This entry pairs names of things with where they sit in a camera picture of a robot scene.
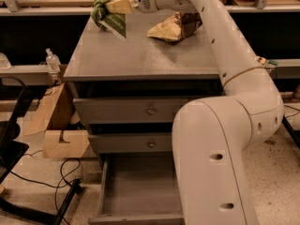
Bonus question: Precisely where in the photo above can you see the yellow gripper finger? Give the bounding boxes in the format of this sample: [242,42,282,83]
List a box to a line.
[105,0,137,14]

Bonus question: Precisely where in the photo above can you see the green jalapeno chip bag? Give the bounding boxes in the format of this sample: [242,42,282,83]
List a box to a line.
[91,0,127,40]

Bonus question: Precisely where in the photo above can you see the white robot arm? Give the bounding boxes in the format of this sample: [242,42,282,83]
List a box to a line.
[131,0,284,225]

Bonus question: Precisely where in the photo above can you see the brown yellow chip bag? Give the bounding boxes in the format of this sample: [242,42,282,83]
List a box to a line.
[147,12,203,42]

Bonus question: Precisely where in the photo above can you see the grey drawer cabinet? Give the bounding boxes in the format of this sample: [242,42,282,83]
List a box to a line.
[63,6,237,167]

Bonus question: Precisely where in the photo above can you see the grey top drawer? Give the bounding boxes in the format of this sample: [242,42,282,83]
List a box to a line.
[73,97,188,125]

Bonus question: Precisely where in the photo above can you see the grey middle drawer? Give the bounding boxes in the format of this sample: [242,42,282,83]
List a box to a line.
[89,133,172,154]

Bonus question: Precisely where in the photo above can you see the grey open bottom drawer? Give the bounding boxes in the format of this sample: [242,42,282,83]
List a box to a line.
[88,152,185,225]

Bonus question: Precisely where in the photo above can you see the clear sanitizer bottle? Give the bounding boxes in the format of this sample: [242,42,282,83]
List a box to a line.
[46,48,61,71]

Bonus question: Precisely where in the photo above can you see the cardboard box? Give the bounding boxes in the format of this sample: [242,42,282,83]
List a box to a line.
[23,64,98,159]

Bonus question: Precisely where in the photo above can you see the green small object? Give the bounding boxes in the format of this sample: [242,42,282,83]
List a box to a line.
[268,60,278,66]

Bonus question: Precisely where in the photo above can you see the black stand leg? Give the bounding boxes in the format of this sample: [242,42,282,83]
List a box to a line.
[282,117,300,149]

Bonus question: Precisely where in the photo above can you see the black chair frame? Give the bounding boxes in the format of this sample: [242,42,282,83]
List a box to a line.
[0,77,82,225]

